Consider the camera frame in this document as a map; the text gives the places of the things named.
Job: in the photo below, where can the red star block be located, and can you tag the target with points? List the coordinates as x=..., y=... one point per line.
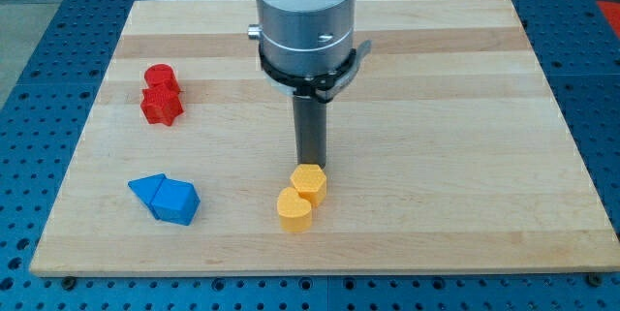
x=160, y=105

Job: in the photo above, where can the red cylinder block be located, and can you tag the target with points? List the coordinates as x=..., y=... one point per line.
x=161, y=75

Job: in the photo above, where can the yellow heart block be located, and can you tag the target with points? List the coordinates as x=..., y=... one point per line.
x=294, y=211

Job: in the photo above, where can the light wooden board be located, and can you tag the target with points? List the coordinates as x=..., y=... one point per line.
x=448, y=154

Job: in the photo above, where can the blue cube block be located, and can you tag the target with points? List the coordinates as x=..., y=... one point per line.
x=175, y=202

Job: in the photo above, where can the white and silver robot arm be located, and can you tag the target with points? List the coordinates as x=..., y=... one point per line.
x=306, y=46

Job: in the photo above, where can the blue triangle block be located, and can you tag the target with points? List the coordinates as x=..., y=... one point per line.
x=146, y=189

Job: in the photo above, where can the yellow hexagon block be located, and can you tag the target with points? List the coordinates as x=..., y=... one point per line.
x=311, y=183

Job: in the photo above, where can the red object at right edge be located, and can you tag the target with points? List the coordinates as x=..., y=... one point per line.
x=611, y=12

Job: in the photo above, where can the grey cylindrical pointer rod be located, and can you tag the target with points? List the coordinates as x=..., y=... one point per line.
x=310, y=131

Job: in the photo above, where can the black clamp with silver lever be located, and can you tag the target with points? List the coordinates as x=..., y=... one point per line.
x=322, y=88

